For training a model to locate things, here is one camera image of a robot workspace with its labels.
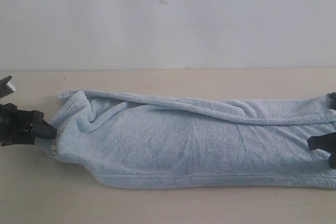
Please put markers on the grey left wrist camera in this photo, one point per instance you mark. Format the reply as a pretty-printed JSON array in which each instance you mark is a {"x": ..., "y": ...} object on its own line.
[{"x": 6, "y": 86}]

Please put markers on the light blue fleece towel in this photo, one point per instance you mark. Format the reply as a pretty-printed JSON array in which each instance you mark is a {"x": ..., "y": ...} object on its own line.
[{"x": 152, "y": 142}]

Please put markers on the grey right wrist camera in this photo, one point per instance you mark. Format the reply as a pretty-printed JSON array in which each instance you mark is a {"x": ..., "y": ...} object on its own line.
[{"x": 330, "y": 101}]

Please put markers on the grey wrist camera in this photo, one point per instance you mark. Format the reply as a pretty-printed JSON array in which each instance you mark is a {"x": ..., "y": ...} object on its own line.
[
  {"x": 330, "y": 101},
  {"x": 6, "y": 86}
]

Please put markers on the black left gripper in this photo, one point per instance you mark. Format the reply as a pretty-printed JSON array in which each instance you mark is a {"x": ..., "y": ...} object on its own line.
[{"x": 17, "y": 126}]

